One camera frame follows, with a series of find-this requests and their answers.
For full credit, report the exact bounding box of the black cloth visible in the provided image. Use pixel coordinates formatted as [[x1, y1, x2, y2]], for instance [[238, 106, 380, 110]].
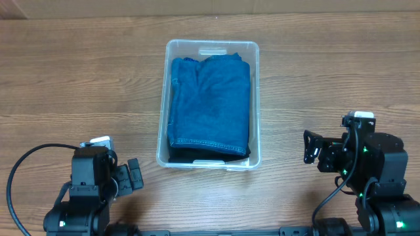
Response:
[[167, 142, 251, 163]]

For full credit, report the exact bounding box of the blue terry towel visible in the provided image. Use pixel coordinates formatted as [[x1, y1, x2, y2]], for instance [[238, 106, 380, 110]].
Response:
[[167, 53, 251, 155]]

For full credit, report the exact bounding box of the sparkly blue green cloth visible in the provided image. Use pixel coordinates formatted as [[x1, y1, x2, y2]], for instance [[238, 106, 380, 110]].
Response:
[[183, 57, 199, 62]]

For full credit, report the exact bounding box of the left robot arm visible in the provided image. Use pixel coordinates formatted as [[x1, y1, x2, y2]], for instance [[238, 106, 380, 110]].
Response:
[[43, 146, 144, 236]]

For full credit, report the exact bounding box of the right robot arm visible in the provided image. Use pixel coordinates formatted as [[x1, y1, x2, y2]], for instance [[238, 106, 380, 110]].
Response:
[[303, 119, 419, 235]]

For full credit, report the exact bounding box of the clear plastic storage bin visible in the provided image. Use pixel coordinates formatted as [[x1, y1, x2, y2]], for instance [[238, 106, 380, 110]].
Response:
[[156, 39, 262, 171]]

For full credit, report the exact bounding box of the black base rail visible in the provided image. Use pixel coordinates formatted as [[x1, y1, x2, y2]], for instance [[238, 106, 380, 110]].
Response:
[[138, 226, 318, 236]]

